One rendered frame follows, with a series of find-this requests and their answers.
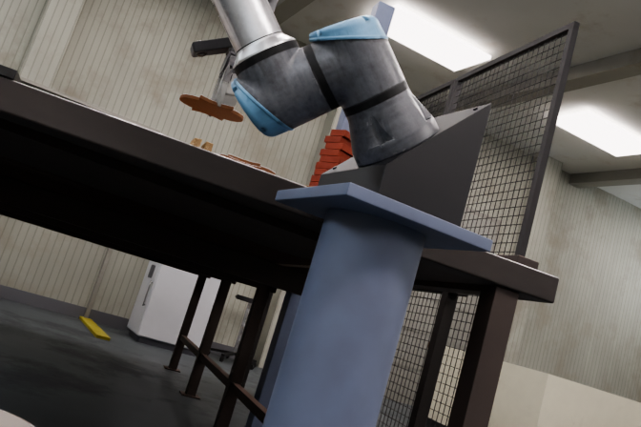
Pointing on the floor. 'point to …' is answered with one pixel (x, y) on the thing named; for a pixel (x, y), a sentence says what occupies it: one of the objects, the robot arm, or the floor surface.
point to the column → (353, 303)
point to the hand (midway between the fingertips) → (212, 108)
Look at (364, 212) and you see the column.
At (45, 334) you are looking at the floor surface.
